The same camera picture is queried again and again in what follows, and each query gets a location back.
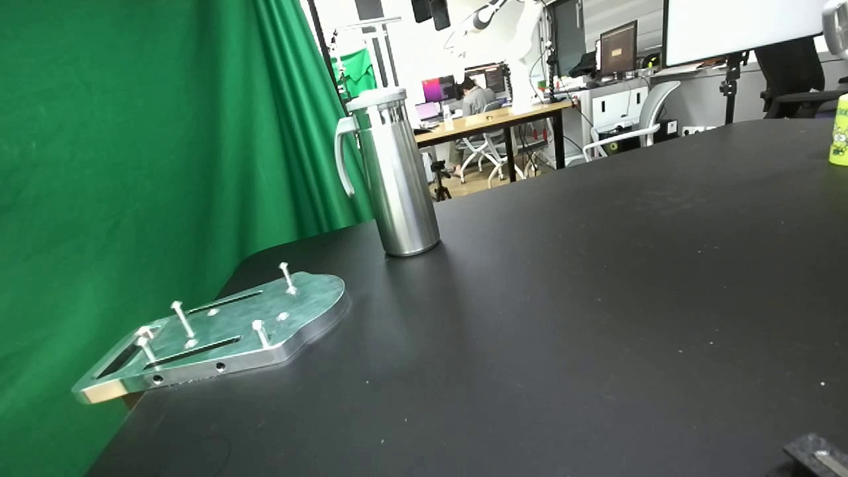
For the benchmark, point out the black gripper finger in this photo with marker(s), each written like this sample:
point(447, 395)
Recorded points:
point(421, 9)
point(440, 13)

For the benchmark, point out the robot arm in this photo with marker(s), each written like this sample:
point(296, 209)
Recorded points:
point(838, 26)

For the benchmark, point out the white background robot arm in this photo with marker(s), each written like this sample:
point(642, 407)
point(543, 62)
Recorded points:
point(520, 46)

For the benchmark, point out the row of monitors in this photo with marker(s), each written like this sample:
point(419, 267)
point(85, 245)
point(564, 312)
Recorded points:
point(457, 85)

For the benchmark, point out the green cloth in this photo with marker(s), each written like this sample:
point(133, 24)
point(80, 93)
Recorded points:
point(358, 69)

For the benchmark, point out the person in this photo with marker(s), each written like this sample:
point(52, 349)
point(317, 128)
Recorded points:
point(474, 99)

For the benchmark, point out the wooden table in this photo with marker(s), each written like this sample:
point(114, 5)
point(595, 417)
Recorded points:
point(490, 122)

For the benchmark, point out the monitor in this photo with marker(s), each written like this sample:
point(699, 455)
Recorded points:
point(619, 48)

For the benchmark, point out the white cabinet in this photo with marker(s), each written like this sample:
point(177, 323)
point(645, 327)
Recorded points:
point(613, 106)

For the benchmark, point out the white office chair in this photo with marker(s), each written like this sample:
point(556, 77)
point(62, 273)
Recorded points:
point(652, 112)

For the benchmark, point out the large white screen on stand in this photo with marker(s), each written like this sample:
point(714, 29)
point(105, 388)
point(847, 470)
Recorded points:
point(735, 26)

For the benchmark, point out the green curtain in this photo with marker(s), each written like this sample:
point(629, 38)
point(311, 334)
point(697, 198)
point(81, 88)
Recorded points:
point(132, 165)

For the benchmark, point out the black office chair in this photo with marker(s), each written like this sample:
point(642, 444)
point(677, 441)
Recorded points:
point(792, 73)

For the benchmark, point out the metal plate with bolts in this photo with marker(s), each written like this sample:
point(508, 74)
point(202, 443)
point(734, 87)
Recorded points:
point(225, 331)

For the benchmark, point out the yellow-green cup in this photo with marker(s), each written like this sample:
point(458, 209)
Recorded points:
point(840, 132)

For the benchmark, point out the black flat block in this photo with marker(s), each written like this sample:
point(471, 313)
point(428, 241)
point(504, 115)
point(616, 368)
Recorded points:
point(818, 457)

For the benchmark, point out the camera on tripod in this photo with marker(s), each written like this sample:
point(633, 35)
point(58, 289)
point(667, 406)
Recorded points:
point(440, 179)

